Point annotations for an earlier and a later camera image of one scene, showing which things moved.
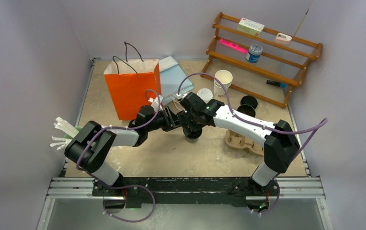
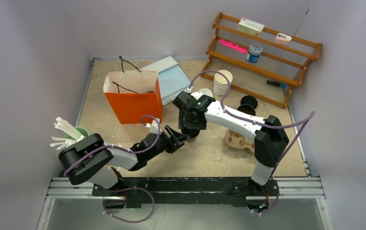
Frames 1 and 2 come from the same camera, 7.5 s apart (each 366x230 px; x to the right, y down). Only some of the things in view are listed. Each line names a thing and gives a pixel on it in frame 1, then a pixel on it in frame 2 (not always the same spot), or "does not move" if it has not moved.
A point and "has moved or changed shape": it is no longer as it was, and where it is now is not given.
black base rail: (140, 192) does not move
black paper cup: (247, 109) does not move
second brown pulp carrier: (234, 140) does not move
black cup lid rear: (249, 100) does not move
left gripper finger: (173, 122) → (180, 137)
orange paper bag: (130, 82) has moved or changed shape
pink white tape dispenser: (283, 39) does not move
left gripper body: (160, 121) → (166, 143)
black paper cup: (192, 136) does not move
